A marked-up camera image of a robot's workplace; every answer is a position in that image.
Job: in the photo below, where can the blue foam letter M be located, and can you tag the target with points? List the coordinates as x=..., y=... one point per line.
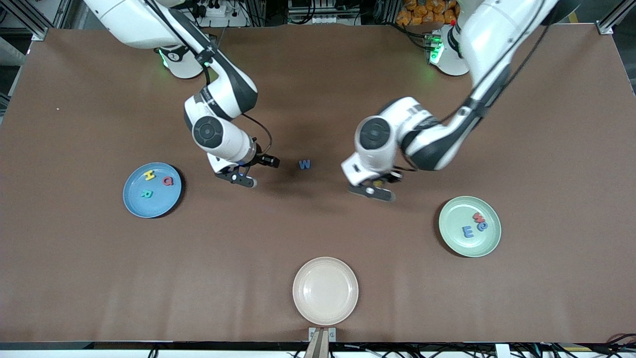
x=304, y=164

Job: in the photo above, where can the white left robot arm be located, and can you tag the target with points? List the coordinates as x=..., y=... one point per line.
x=497, y=30

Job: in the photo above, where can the green round plate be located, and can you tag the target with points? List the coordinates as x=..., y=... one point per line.
x=457, y=219

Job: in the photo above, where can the teal foam letter R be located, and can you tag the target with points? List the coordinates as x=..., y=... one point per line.
x=145, y=194

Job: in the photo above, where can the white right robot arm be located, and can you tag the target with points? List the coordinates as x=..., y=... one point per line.
x=124, y=20

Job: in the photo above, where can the blue lowercase letter e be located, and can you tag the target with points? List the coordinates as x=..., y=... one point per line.
x=482, y=226

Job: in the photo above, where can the white power strip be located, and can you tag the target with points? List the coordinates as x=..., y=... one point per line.
x=228, y=15

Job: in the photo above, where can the orange snack bags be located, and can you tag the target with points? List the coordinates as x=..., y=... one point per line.
x=407, y=15

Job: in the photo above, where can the blue foam letter E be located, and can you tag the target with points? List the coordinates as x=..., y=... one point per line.
x=465, y=231

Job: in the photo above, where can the red foam letter Q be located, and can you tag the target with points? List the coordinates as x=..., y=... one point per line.
x=164, y=181

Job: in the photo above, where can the blue round plate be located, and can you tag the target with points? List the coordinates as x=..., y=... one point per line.
x=159, y=204

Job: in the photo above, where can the small white plastic box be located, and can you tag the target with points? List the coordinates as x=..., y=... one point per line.
x=503, y=351

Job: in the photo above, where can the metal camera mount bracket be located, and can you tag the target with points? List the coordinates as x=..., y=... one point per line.
x=322, y=343

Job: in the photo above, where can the black electronics rack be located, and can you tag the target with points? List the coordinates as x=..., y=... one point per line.
x=323, y=10

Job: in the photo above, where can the yellow foam letter H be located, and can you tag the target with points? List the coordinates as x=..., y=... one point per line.
x=149, y=174

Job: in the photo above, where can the red lowercase letter w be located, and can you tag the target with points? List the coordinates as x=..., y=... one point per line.
x=478, y=217

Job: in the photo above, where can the aluminium frame rail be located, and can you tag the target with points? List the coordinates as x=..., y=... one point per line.
x=39, y=34
x=603, y=29

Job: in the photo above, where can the beige round plate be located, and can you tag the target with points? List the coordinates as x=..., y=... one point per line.
x=325, y=291

